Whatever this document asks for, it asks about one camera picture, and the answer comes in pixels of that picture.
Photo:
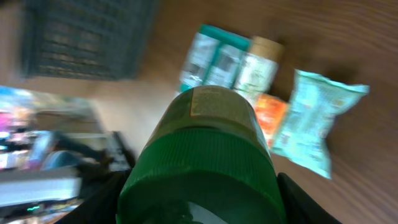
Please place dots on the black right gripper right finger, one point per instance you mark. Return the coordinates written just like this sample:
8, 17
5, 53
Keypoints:
300, 208

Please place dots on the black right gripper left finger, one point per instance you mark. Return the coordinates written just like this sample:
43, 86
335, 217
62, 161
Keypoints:
100, 197

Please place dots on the teal wet wipes pack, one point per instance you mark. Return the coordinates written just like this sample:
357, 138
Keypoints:
314, 104

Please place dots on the orange tissue packet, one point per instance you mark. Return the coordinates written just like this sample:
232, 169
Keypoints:
270, 112

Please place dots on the green capped jar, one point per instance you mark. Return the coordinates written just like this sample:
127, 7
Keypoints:
207, 157

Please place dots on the white tube with tan cap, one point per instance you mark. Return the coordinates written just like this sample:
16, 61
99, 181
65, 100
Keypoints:
258, 68

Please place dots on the green 3M package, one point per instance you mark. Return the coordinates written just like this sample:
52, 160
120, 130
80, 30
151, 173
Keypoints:
214, 58

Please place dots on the grey plastic mesh basket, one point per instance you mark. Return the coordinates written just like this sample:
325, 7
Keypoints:
85, 39

